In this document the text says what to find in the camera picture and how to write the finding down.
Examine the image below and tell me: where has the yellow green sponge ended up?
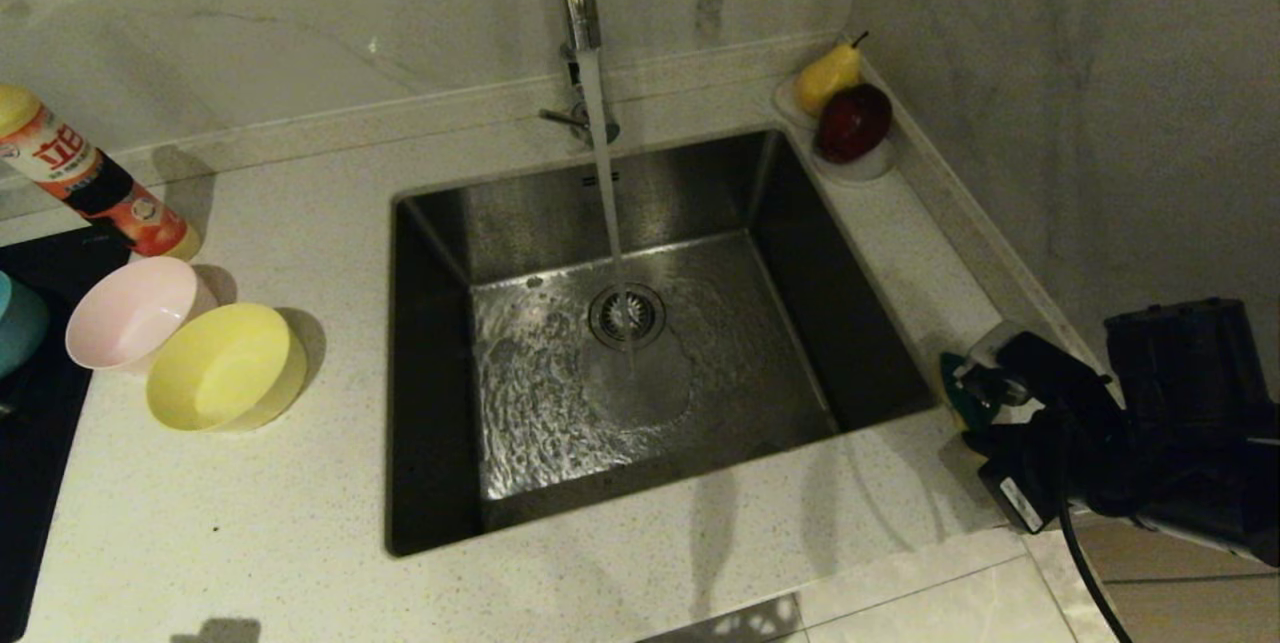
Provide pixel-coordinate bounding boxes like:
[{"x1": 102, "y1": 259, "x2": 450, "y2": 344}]
[{"x1": 940, "y1": 351, "x2": 976, "y2": 429}]

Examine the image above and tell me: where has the yellow pear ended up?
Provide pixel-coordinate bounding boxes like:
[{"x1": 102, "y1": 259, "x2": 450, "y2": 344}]
[{"x1": 795, "y1": 31, "x2": 869, "y2": 117}]

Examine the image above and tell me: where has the yellow dish soap bottle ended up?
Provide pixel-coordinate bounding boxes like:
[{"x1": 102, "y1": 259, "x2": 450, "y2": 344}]
[{"x1": 0, "y1": 83, "x2": 203, "y2": 262}]

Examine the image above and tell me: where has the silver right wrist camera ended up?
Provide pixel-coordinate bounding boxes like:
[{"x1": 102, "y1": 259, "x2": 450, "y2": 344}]
[{"x1": 950, "y1": 320, "x2": 1121, "y2": 429}]

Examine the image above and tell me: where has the round metal drain strainer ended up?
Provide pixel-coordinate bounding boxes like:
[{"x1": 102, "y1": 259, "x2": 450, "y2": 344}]
[{"x1": 588, "y1": 283, "x2": 667, "y2": 352}]

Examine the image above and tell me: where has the blue plastic bowl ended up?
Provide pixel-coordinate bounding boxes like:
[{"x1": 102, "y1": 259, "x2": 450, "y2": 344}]
[{"x1": 0, "y1": 270, "x2": 51, "y2": 381}]

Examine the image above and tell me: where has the pink plastic bowl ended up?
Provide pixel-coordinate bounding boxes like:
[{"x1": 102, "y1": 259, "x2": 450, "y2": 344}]
[{"x1": 65, "y1": 256, "x2": 217, "y2": 372}]

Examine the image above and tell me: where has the black induction cooktop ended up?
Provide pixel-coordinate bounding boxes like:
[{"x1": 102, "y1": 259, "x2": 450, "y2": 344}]
[{"x1": 0, "y1": 226, "x2": 133, "y2": 643}]

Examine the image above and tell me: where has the yellow plastic bowl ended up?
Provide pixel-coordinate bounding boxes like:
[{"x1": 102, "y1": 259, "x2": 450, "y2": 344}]
[{"x1": 146, "y1": 302, "x2": 309, "y2": 433}]

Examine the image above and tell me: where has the dark red apple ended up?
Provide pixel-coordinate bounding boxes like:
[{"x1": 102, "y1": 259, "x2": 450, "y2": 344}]
[{"x1": 815, "y1": 82, "x2": 894, "y2": 164}]

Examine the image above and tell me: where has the stainless steel sink basin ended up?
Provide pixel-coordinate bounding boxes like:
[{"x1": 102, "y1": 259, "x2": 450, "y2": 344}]
[{"x1": 383, "y1": 126, "x2": 943, "y2": 560}]

